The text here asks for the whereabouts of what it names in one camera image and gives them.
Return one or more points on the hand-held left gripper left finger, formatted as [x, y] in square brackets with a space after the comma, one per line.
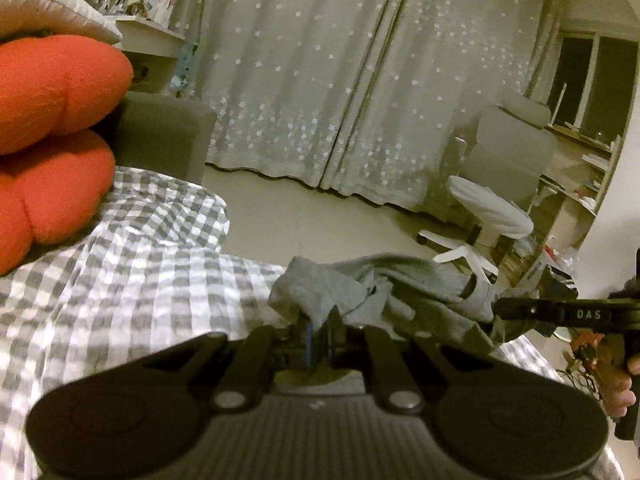
[310, 340]

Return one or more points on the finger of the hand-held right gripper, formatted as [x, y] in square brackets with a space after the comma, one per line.
[515, 309]

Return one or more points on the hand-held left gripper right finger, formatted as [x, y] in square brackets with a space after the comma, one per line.
[330, 340]

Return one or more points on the grey t-shirt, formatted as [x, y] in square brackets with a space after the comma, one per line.
[425, 300]

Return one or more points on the person's right hand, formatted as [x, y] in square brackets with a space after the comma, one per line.
[612, 390]

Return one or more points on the orange dried flowers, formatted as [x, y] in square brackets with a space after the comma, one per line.
[582, 345]

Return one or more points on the white office chair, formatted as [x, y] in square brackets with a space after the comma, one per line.
[500, 160]

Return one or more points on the grey checkered blanket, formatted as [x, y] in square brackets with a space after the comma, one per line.
[150, 270]

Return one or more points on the white desk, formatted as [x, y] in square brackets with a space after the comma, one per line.
[580, 140]

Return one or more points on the dark window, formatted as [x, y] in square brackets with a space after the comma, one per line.
[575, 75]

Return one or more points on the star patterned curtain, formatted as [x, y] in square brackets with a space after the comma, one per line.
[300, 85]

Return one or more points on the dark green sofa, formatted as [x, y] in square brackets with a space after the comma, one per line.
[160, 130]

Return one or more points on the blue printed box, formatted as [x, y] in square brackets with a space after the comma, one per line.
[180, 72]

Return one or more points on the low white cabinet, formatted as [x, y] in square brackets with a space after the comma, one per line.
[150, 40]

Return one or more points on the red lobed cushion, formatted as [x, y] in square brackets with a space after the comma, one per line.
[50, 100]

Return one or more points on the white pillow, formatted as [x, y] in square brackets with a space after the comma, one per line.
[45, 10]

